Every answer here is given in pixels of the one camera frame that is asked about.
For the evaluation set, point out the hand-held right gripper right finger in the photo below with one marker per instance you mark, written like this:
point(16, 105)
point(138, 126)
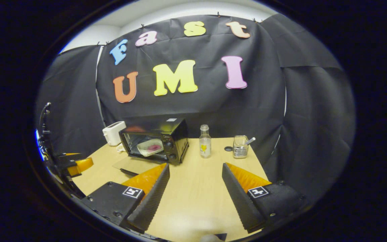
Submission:
point(239, 198)

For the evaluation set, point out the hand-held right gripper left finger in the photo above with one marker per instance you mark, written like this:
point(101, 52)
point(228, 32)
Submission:
point(153, 198)

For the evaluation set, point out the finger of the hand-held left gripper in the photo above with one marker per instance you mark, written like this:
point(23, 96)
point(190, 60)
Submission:
point(69, 155)
point(81, 165)

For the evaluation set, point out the pink round food slice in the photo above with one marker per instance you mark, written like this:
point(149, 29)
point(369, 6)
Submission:
point(154, 148)

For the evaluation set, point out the white square plate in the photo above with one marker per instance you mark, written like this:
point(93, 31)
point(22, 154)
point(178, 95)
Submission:
point(143, 148)

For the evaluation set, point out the black electric oven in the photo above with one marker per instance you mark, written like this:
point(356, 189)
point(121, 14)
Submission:
point(176, 134)

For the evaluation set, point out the white toaster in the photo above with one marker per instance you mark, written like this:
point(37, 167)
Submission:
point(113, 132)

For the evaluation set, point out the clear ribbed jar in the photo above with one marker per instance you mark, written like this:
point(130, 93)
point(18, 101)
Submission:
point(240, 149)

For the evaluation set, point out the small black round lid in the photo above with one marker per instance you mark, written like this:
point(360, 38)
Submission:
point(228, 148)

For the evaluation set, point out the white utensil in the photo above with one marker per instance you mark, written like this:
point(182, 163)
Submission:
point(251, 140)

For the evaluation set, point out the clear glass bottle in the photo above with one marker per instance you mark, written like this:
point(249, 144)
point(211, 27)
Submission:
point(205, 144)

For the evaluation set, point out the black backdrop cloth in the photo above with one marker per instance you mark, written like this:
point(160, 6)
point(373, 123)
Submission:
point(281, 101)

